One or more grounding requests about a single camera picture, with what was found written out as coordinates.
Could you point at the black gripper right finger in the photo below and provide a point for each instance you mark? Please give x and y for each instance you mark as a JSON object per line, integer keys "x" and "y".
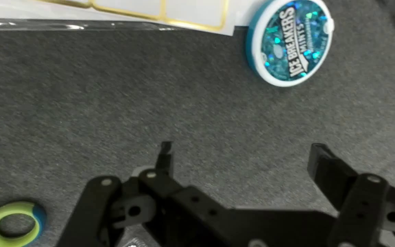
{"x": 332, "y": 176}

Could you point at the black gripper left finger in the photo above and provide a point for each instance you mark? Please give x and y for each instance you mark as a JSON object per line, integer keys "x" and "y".
{"x": 164, "y": 159}

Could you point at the blue round mints tin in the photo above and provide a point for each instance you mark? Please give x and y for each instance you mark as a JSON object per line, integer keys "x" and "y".
{"x": 290, "y": 41}

